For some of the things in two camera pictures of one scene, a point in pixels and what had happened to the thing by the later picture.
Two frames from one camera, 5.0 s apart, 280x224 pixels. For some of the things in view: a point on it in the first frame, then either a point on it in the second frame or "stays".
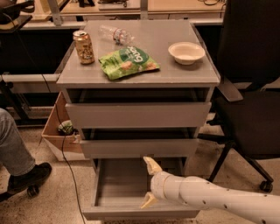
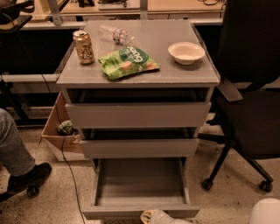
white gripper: (158, 186) → (165, 218)
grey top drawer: (138, 115) stays
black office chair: (248, 52) stays
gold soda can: (84, 46) stays
